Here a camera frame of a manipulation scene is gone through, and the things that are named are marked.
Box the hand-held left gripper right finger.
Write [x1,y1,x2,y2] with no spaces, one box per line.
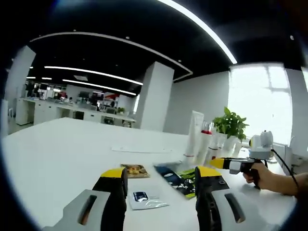
[194,165,281,231]

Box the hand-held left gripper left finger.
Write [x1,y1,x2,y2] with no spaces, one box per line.
[42,167,128,231]

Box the white skincare bottle red collar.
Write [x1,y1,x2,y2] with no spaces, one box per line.
[196,121,214,166]

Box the green black skincare sachet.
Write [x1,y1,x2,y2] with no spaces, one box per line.
[172,167,198,201]

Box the white skincare tube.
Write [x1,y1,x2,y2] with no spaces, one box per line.
[184,110,205,166]

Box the white skincare sachet blue label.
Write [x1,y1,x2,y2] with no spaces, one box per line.
[128,191,170,211]

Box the dark blue skincare sachet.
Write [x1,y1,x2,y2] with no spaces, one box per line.
[155,167,185,188]

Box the gold skincare sachet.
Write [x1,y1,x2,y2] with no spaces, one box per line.
[120,164,151,179]

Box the person's right hand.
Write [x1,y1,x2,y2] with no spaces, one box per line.
[243,162,278,193]

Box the potted plant white pot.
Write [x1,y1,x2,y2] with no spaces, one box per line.
[213,106,250,156]

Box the white paper strip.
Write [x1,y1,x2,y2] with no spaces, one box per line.
[111,143,173,154]

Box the white office desk row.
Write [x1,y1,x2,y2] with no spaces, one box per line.
[15,97,137,128]

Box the long ceiling light strip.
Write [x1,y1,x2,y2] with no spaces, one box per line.
[155,0,238,64]

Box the white ceiling conduit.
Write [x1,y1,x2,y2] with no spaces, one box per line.
[29,31,193,83]

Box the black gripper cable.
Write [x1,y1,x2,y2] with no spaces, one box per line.
[270,148,300,193]

